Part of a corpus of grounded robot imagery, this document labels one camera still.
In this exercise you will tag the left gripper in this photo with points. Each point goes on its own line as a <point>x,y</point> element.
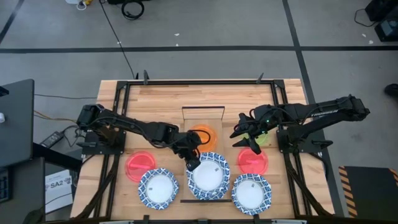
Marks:
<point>189,152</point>

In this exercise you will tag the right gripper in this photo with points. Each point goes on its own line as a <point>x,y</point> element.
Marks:
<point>261,116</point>

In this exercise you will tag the green plastic plate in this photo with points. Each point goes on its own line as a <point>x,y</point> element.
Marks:
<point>263,139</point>

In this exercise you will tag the orange plastic plate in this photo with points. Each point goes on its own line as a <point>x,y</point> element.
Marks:
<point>209,138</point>

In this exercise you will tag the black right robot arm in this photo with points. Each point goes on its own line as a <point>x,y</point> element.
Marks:
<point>326,112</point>

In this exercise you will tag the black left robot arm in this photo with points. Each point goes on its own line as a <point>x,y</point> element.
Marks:
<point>140,129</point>

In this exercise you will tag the pink plastic plate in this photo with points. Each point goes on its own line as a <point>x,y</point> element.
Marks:
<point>253,164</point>
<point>136,165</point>

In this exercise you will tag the black mat with hazard stripes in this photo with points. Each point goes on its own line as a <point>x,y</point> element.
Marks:
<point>370,193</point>

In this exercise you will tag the white printed paper sheet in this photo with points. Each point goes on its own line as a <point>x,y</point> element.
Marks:
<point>59,194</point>

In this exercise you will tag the black power adapter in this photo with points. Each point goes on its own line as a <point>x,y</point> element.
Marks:
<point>52,139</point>

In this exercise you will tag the person's foot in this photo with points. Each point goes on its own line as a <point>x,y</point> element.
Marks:
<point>391,89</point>

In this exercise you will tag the dark grey side desk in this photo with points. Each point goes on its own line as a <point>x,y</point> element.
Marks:
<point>15,124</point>

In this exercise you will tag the black equipment case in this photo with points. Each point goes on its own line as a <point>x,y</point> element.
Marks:
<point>387,29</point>

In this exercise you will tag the black device with buttons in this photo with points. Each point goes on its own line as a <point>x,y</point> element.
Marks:
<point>4,186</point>

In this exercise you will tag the black bag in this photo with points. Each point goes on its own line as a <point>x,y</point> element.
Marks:
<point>382,7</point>

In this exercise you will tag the small white cup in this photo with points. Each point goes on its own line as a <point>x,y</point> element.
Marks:
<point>1,117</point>

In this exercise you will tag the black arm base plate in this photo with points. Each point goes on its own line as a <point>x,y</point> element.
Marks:
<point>90,151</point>
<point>286,147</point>

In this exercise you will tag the black frame upright post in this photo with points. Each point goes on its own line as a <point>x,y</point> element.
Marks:
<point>145,77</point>
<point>259,78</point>

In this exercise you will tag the black aluminium table frame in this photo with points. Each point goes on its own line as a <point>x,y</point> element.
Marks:
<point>199,82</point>

